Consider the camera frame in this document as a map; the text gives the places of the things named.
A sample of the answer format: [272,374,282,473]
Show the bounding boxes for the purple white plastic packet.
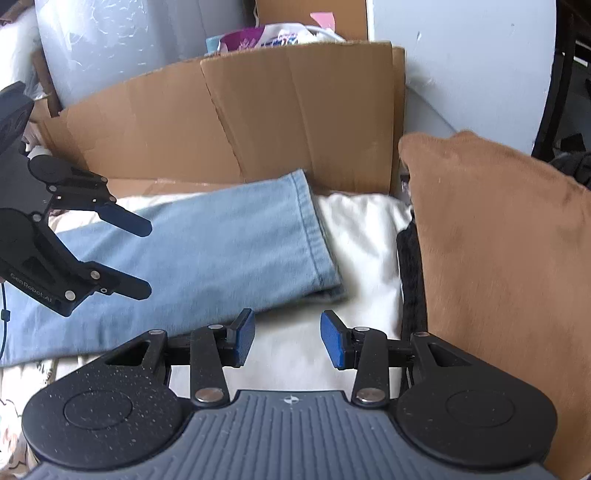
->
[219,25,315,52]

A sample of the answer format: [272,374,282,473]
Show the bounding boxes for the flattened cardboard sheet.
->
[30,41,407,197]

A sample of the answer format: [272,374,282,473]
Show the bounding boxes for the brown folded cloth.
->
[397,130,591,480]

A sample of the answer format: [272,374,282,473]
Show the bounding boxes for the grey wrapped mattress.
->
[34,0,257,109]

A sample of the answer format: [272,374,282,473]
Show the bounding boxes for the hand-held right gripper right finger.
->
[320,309,476,408]

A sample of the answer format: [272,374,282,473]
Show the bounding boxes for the pink bag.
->
[309,11,338,31]

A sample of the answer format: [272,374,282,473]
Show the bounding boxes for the black furniture frame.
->
[531,0,591,160]

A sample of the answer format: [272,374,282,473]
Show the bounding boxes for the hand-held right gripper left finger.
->
[104,308,257,408]

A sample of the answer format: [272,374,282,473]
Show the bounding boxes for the tall cardboard box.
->
[254,0,368,42]

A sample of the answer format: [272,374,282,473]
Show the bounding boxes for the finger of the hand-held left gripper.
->
[65,261,153,303]
[28,154,153,237]

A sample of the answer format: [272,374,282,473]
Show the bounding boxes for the cream bear printed blanket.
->
[0,191,416,480]

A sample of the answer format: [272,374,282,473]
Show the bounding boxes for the black cloth heap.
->
[549,134,591,190]

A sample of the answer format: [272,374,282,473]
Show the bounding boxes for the black cable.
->
[0,281,11,365]

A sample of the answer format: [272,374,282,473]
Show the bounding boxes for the light blue drawstring pants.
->
[0,168,347,367]

